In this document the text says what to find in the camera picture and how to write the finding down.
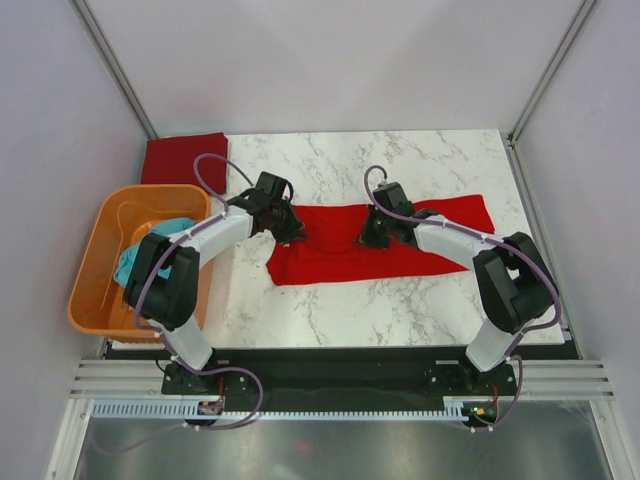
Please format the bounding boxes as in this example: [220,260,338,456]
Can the bright red t shirt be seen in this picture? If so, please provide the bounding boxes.
[266,204,465,286]

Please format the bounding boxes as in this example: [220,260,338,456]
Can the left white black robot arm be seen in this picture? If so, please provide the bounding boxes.
[123,172,306,393]

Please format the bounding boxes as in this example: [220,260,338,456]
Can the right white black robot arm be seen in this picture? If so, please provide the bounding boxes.
[361,182,560,394]

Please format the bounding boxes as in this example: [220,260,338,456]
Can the teal t shirt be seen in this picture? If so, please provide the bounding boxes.
[113,217,195,288]

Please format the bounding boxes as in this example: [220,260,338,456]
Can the folded dark red t shirt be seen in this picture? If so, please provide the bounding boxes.
[140,132,228,186]

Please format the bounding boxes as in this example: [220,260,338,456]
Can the orange plastic basket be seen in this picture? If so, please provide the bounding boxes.
[67,185,211,344]

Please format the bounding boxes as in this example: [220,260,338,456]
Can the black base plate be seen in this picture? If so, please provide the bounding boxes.
[161,347,516,412]

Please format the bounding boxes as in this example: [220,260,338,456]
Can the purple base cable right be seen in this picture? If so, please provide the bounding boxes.
[462,354,524,435]

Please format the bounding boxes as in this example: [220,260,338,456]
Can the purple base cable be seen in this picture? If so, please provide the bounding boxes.
[462,354,524,435]
[94,364,265,456]

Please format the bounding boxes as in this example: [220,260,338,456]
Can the white slotted cable duct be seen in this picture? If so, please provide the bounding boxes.
[91,399,469,422]

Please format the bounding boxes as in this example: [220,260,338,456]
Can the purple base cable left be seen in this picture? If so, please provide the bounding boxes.
[94,364,265,456]

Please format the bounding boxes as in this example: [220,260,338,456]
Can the left aluminium frame post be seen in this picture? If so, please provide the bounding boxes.
[69,0,159,140]

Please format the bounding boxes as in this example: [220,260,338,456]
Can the aluminium frame post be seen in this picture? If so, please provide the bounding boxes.
[69,0,159,140]
[505,0,599,146]

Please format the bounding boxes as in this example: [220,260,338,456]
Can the right aluminium frame post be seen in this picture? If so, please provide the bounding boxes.
[505,0,599,146]

